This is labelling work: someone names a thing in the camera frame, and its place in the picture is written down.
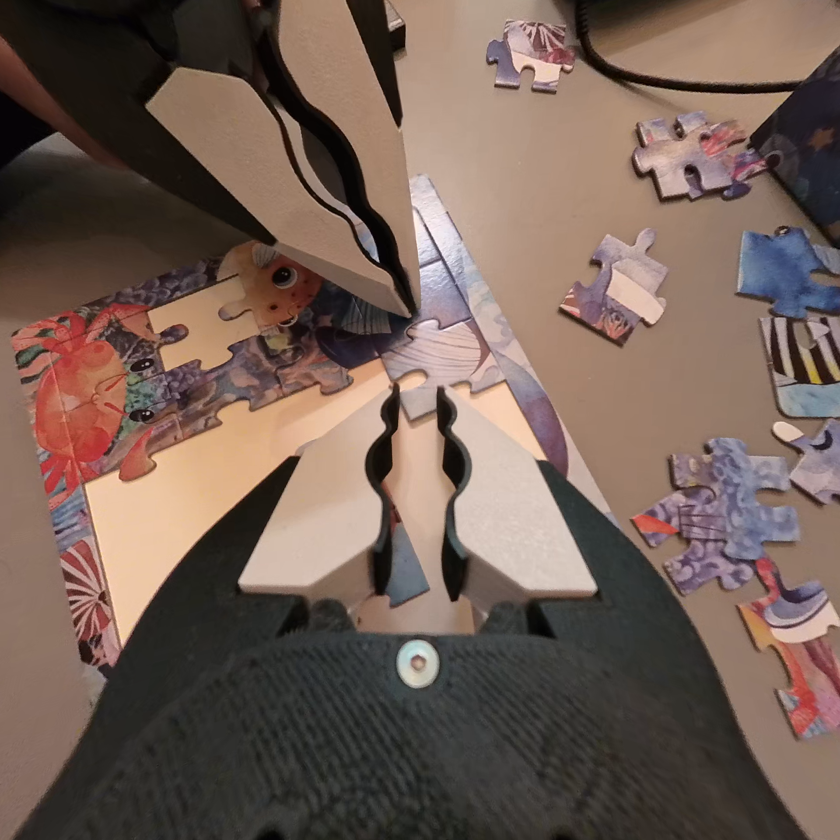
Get jigsaw puzzle frame tray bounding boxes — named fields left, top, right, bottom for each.
left=12, top=174, right=621, bottom=670

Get scattered loose jigsaw pieces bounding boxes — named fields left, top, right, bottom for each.
left=486, top=18, right=840, bottom=741

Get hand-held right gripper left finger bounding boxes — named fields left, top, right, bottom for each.
left=238, top=382, right=403, bottom=618

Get black cable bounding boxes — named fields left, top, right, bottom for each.
left=573, top=0, right=805, bottom=93

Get striped whale jigsaw piece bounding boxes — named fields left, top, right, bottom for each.
left=381, top=315, right=509, bottom=421

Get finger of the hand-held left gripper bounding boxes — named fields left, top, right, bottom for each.
left=146, top=67, right=416, bottom=319
left=261, top=0, right=421, bottom=312

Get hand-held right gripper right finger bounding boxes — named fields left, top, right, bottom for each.
left=435, top=386, right=600, bottom=631

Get assembled jigsaw puzzle section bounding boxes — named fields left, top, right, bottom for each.
left=13, top=197, right=460, bottom=487

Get person's left forearm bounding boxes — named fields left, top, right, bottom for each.
left=0, top=33, right=106, bottom=165

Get illustrated puzzle box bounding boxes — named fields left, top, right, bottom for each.
left=748, top=62, right=840, bottom=249

